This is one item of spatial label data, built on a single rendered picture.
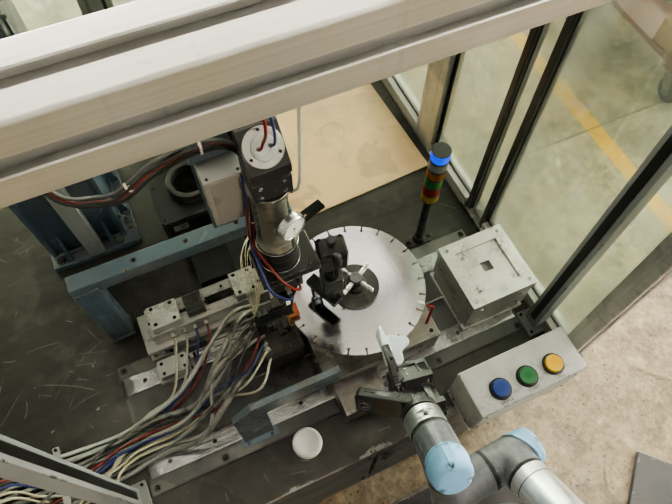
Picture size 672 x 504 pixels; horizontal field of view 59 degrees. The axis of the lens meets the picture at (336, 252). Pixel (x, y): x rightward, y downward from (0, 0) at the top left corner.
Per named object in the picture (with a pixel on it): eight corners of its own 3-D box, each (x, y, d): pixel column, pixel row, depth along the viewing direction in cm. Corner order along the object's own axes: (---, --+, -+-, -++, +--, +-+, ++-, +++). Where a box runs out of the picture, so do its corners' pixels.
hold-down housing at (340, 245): (341, 272, 127) (342, 224, 109) (346, 292, 125) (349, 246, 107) (316, 279, 126) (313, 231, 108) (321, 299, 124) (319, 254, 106)
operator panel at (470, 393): (541, 346, 154) (561, 325, 140) (565, 385, 149) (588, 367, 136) (446, 390, 148) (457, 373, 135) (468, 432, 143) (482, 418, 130)
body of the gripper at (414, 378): (425, 382, 123) (448, 423, 113) (385, 394, 122) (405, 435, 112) (422, 354, 120) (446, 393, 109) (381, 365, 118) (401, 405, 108)
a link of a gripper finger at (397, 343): (400, 321, 124) (414, 362, 121) (373, 328, 124) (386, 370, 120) (401, 315, 122) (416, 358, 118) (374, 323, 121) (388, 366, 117)
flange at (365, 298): (361, 318, 135) (361, 314, 133) (321, 292, 138) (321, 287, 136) (388, 282, 140) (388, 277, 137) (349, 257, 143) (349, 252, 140)
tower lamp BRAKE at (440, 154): (443, 147, 136) (445, 139, 133) (453, 162, 134) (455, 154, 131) (426, 154, 135) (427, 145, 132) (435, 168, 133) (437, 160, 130)
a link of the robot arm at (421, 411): (412, 453, 108) (408, 420, 104) (403, 435, 112) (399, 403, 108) (450, 441, 109) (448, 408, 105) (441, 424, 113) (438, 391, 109)
